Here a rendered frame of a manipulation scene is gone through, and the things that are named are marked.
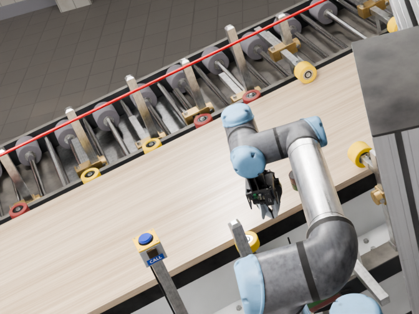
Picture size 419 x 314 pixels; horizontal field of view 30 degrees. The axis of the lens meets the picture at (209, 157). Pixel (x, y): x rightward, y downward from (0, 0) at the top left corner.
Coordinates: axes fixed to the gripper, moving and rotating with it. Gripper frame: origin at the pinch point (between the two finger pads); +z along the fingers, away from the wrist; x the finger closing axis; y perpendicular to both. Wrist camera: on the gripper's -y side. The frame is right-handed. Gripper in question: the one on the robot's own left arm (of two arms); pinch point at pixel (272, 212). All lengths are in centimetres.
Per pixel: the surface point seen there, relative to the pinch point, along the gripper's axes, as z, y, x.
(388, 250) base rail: 62, -39, 26
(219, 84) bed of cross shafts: 60, -170, -37
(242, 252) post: 29.8, -18.9, -16.5
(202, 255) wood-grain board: 42, -34, -34
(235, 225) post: 19.4, -19.6, -15.7
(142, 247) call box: 9.6, -7.7, -40.8
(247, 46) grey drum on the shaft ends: 48, -178, -19
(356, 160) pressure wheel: 37, -60, 22
